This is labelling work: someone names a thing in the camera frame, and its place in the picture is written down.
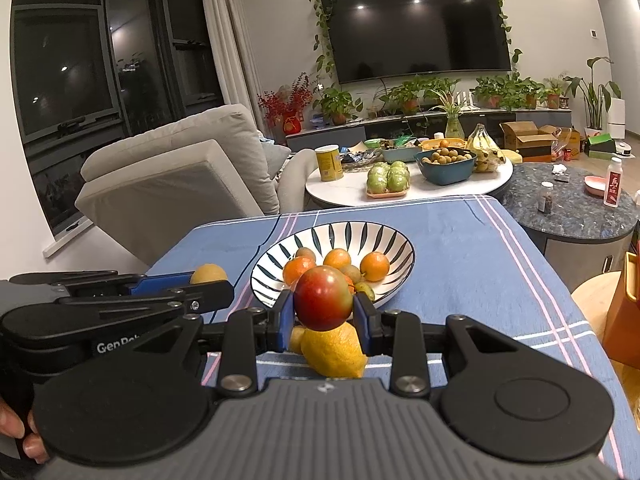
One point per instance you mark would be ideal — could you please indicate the red apple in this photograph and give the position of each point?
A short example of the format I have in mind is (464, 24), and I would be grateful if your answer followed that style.
(322, 297)

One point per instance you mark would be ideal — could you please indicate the white round coffee table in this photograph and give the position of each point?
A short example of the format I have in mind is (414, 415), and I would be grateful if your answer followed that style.
(345, 192)

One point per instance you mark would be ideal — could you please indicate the small green bowl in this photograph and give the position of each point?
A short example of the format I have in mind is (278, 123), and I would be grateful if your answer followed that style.
(373, 143)

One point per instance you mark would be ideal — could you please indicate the small cardboard box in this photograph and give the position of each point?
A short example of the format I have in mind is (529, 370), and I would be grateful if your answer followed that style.
(572, 142)

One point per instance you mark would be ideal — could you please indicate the white curtain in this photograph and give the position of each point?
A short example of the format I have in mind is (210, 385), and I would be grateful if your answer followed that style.
(227, 30)

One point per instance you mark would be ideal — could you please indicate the grey pillow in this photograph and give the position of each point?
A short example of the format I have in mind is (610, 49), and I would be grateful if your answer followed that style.
(275, 155)

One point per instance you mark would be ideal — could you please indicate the person's left hand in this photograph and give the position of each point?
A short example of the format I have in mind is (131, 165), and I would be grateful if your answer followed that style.
(36, 440)

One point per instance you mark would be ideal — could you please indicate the green box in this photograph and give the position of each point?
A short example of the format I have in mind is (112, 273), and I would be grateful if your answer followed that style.
(600, 145)

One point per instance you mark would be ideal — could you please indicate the hanging green vine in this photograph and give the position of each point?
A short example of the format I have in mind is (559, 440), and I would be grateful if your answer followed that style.
(325, 25)
(507, 30)

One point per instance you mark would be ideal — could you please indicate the red berry branches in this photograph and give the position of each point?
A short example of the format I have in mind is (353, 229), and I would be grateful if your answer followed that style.
(285, 97)

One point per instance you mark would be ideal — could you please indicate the white robot vacuum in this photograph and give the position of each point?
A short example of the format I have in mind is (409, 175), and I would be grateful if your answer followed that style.
(626, 149)

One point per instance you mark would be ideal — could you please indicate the round wooden stool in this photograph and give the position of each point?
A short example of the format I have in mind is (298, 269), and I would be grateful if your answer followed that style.
(592, 305)

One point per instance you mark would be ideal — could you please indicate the red vase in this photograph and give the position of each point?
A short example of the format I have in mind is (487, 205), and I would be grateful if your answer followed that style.
(292, 125)

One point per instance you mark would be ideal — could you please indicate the large cardboard box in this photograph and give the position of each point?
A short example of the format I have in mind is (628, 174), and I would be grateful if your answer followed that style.
(527, 145)

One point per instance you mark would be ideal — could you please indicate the blue striped tablecloth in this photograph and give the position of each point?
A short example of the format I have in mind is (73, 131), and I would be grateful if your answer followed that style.
(475, 270)

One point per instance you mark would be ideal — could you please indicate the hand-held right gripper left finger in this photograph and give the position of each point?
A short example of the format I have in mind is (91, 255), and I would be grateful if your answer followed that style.
(286, 326)

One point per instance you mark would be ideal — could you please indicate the white bottle red label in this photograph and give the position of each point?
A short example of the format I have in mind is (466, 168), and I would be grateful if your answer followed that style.
(613, 185)

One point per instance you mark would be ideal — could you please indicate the small spice jar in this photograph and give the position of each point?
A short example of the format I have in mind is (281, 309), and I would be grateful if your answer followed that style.
(545, 200)

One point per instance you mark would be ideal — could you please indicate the pink dish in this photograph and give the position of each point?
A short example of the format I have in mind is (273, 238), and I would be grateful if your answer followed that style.
(595, 186)

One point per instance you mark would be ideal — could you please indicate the tall leafy floor plant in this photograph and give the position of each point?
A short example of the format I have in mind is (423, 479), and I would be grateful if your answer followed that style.
(592, 95)

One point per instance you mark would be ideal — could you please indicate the orange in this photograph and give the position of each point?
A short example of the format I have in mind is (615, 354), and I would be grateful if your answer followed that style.
(337, 259)
(297, 271)
(375, 266)

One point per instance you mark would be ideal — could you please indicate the yellow canister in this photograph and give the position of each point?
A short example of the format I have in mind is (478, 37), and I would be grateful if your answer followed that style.
(328, 164)

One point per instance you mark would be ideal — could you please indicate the striped white ceramic bowl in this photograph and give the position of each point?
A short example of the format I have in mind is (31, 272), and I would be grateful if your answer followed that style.
(392, 245)

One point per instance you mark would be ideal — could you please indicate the dark window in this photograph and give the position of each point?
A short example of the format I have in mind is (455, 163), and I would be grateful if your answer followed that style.
(65, 60)

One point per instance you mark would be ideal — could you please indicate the blue bowl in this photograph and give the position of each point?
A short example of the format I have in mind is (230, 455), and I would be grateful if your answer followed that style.
(445, 174)

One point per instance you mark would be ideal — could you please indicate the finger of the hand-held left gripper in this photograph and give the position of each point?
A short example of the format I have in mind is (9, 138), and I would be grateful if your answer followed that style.
(160, 282)
(200, 297)

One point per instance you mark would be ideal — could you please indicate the television console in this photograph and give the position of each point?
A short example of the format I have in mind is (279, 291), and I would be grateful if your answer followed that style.
(345, 132)

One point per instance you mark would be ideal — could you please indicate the large yellow lemon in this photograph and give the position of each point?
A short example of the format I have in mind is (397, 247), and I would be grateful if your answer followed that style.
(332, 357)

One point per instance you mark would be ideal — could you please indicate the glass vase with plant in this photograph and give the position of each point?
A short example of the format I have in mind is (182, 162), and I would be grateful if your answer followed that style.
(452, 125)

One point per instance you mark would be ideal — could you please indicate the orange box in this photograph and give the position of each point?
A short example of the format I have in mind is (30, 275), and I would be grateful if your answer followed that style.
(622, 320)

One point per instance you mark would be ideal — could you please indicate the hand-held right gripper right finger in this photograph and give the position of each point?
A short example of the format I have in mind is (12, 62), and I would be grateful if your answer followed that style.
(361, 331)

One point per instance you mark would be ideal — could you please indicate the orange basket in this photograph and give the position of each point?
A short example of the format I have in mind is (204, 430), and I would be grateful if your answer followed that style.
(440, 143)

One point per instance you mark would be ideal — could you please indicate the white air purifier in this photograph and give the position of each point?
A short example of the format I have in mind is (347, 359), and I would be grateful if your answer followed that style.
(616, 120)

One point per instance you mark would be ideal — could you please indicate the dark marble round table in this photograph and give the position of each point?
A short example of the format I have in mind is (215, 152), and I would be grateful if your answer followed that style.
(570, 220)

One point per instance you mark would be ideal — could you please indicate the pile of longans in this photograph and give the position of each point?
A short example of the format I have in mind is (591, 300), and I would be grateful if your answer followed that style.
(445, 156)

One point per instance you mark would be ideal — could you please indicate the wall television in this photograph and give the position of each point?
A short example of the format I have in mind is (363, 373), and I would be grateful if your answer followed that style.
(415, 30)

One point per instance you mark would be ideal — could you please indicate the potted green plant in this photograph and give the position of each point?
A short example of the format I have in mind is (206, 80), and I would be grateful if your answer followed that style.
(337, 102)
(505, 90)
(554, 95)
(415, 92)

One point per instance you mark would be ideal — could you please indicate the beige sofa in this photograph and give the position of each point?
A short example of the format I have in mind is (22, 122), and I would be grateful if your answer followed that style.
(175, 175)

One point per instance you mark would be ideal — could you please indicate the teal tray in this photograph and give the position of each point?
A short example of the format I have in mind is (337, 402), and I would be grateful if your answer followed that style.
(400, 154)

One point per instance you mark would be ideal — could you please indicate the small oblong green fruit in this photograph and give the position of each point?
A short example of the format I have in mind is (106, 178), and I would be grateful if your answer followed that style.
(365, 290)

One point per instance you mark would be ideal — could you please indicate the banana bunch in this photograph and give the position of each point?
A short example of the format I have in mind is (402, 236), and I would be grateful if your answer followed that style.
(482, 145)

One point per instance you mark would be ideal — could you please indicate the tray of green fruits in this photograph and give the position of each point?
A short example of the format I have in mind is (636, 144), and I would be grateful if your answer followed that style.
(387, 180)

